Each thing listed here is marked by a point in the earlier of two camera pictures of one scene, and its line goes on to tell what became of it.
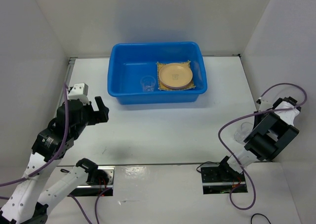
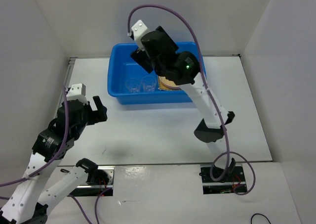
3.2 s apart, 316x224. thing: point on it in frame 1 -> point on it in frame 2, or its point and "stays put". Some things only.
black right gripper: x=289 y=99 -> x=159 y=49
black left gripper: x=101 y=115 stays put
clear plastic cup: x=148 y=82 stays put
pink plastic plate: x=176 y=87 stays put
